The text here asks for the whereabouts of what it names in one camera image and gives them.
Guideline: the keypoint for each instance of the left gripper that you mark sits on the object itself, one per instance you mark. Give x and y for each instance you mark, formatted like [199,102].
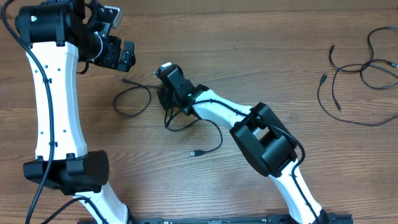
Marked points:
[112,60]

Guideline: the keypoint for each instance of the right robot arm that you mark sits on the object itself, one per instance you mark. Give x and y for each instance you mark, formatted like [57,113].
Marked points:
[264,141]

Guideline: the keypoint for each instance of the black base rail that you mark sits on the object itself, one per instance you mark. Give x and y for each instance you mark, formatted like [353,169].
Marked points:
[270,219]

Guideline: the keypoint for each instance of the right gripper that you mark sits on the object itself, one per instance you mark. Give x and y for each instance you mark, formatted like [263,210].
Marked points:
[164,96]

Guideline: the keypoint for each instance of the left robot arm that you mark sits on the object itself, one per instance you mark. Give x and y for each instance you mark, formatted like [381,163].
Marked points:
[57,35]

